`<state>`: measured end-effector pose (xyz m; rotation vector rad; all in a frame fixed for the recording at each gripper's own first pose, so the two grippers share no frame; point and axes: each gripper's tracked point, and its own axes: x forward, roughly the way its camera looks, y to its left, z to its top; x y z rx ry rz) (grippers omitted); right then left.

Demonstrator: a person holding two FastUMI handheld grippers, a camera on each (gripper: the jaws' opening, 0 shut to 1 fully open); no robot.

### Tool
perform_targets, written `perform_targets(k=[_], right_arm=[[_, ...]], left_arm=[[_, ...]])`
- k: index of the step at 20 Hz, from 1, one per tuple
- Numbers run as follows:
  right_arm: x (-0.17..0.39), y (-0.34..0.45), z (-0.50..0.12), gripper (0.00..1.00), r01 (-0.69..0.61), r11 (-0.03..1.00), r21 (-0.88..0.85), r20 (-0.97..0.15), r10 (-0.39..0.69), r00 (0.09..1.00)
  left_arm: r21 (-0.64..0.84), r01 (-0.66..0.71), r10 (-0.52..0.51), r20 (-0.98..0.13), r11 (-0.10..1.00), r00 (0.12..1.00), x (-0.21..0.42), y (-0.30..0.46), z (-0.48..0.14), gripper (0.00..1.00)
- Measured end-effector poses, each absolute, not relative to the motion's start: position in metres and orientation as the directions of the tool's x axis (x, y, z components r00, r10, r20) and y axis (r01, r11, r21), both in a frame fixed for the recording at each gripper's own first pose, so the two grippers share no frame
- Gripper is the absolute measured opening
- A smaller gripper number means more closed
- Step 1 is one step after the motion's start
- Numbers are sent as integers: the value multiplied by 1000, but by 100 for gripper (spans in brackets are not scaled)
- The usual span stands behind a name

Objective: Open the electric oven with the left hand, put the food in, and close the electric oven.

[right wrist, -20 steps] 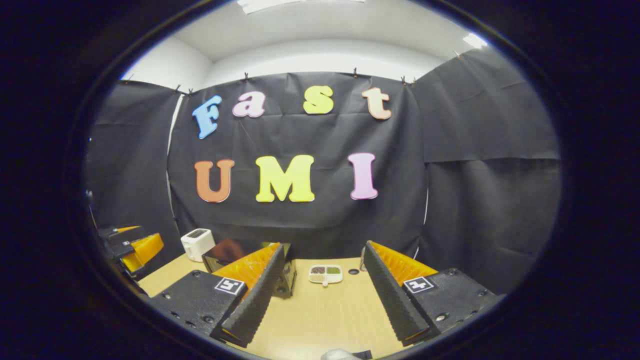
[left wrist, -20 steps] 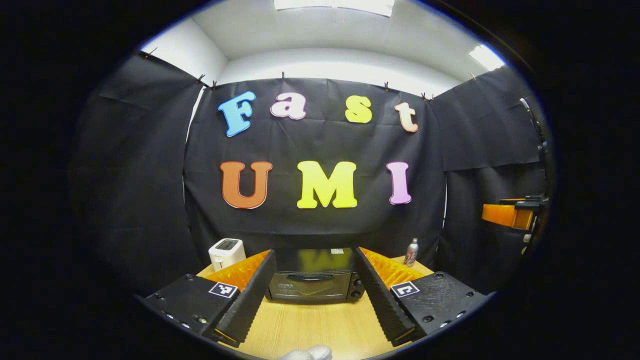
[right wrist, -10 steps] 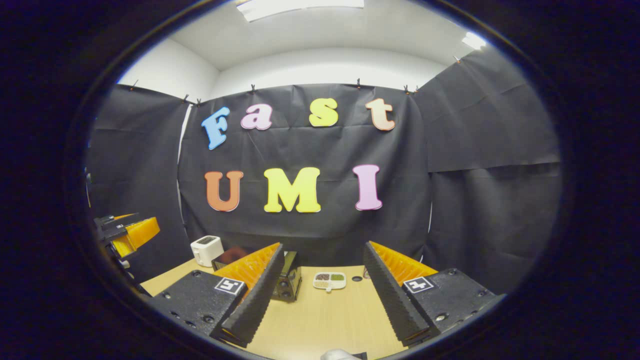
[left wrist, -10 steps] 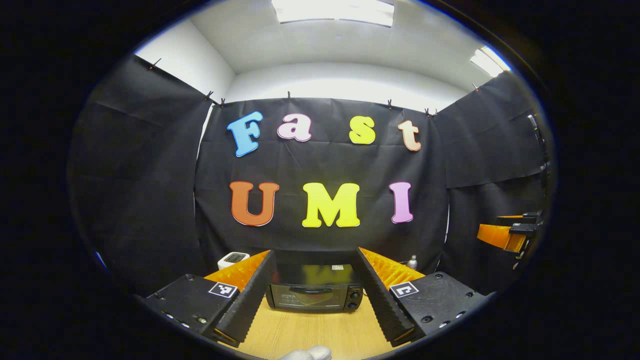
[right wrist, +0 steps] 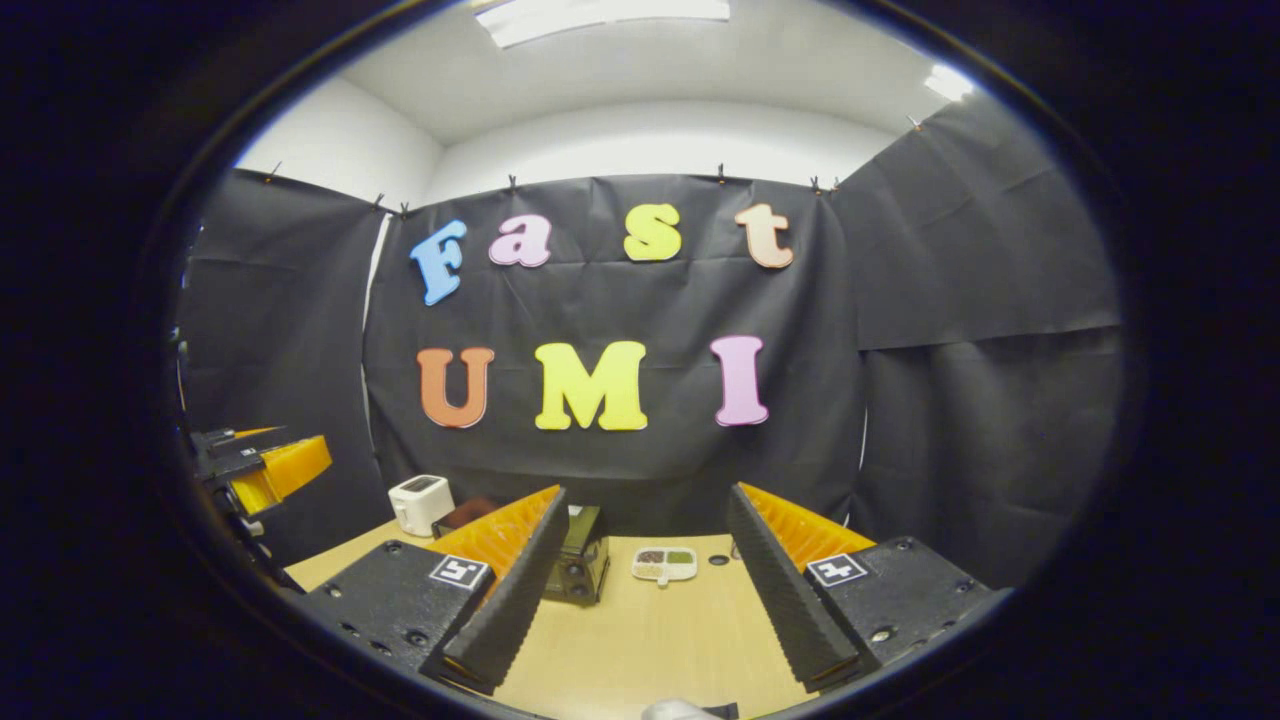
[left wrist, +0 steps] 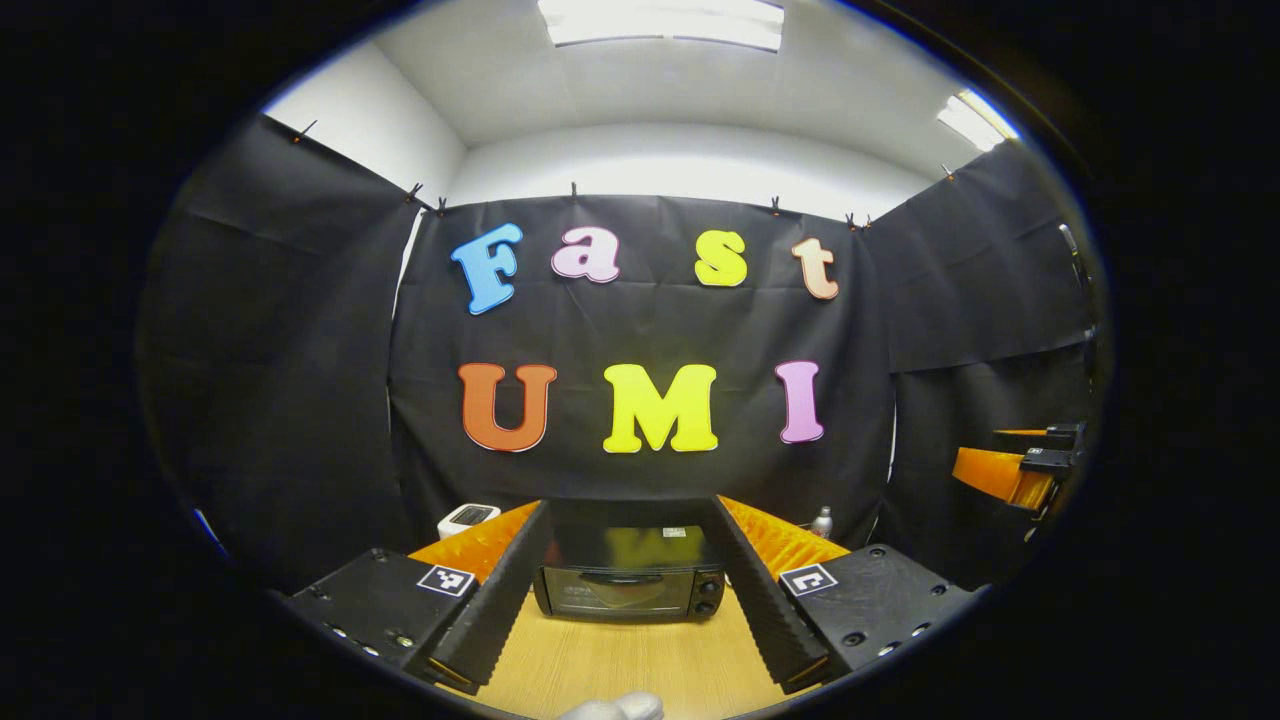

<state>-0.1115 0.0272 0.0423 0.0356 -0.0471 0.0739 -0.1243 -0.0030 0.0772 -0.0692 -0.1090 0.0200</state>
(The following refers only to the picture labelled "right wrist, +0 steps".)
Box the white divided snack tray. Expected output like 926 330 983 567
631 547 699 584

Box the black electric oven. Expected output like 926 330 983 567
432 497 611 607

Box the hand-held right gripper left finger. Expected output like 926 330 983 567
300 485 569 696

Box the long ceiling light panel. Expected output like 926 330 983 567
475 0 731 49

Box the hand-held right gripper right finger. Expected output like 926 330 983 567
727 482 1011 693

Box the white toaster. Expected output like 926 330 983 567
388 474 456 538

